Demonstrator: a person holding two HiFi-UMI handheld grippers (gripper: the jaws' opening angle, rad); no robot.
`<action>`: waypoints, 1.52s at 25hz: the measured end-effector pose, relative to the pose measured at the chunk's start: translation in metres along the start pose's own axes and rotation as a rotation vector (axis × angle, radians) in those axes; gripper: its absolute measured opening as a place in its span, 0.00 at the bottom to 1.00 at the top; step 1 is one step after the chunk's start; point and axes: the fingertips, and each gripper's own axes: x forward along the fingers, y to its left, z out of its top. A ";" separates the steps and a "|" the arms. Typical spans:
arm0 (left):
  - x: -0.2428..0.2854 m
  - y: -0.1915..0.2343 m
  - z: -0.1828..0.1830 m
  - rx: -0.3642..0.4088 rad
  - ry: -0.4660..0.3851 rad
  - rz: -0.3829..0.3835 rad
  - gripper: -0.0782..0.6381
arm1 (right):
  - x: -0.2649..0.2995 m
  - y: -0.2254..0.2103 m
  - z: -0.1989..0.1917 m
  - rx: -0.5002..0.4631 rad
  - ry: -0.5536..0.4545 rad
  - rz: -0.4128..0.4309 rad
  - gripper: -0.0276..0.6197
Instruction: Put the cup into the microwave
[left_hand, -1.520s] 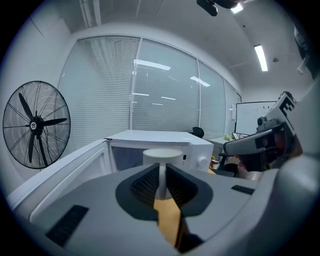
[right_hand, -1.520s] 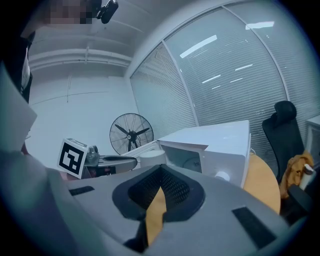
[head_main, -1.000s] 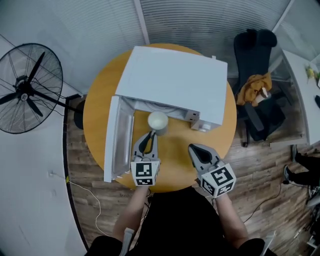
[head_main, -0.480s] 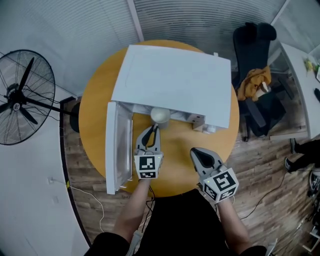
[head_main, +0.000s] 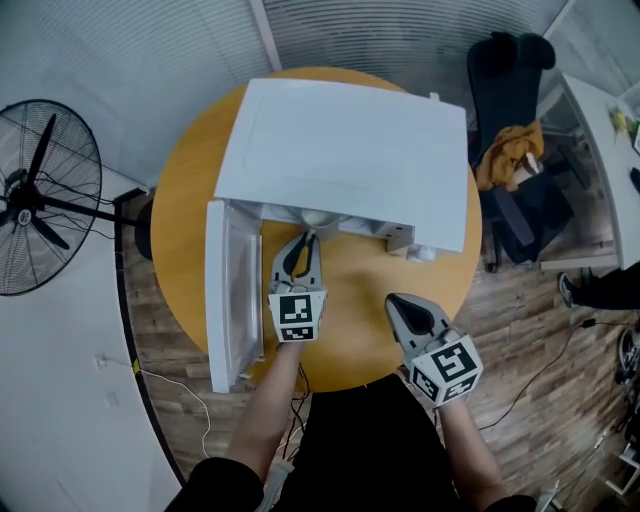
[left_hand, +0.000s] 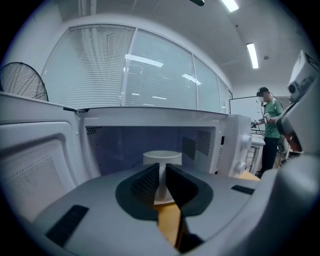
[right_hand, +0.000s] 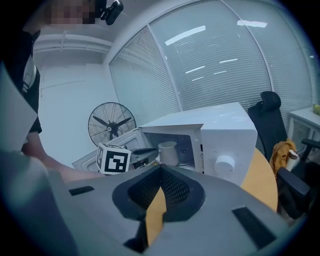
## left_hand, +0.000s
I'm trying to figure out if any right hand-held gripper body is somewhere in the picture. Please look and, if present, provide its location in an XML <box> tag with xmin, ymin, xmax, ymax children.
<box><xmin>290</xmin><ymin>49</ymin><xmax>320</xmax><ymax>88</ymax></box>

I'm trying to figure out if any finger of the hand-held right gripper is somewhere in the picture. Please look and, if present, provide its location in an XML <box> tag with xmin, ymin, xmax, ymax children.
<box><xmin>274</xmin><ymin>86</ymin><xmax>320</xmax><ymax>154</ymax></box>

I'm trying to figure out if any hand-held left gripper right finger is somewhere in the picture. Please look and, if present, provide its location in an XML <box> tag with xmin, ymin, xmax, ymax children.
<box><xmin>165</xmin><ymin>163</ymin><xmax>261</xmax><ymax>243</ymax></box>

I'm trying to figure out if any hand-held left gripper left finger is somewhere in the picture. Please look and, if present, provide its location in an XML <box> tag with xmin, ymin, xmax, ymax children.
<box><xmin>29</xmin><ymin>162</ymin><xmax>181</xmax><ymax>256</ymax></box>

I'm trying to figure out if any white cup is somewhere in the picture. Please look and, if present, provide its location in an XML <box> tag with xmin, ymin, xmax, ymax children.
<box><xmin>142</xmin><ymin>149</ymin><xmax>183</xmax><ymax>204</ymax></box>

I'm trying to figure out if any white microwave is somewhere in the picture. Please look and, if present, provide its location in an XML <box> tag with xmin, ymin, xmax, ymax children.
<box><xmin>0</xmin><ymin>91</ymin><xmax>253</xmax><ymax>223</ymax></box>

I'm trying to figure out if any long ceiling light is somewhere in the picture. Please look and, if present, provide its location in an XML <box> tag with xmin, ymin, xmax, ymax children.
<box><xmin>220</xmin><ymin>0</ymin><xmax>240</xmax><ymax>13</ymax></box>
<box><xmin>245</xmin><ymin>42</ymin><xmax>260</xmax><ymax>70</ymax></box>

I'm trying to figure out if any whiteboard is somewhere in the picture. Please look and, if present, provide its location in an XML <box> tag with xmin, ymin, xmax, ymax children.
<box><xmin>229</xmin><ymin>96</ymin><xmax>264</xmax><ymax>124</ymax></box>

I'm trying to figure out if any black standing fan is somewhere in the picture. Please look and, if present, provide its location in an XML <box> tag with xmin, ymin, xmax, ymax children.
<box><xmin>0</xmin><ymin>61</ymin><xmax>49</xmax><ymax>102</ymax></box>

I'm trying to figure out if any grey gripper-mounted camera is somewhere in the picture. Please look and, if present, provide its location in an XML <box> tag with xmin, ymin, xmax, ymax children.
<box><xmin>286</xmin><ymin>81</ymin><xmax>305</xmax><ymax>99</ymax></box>

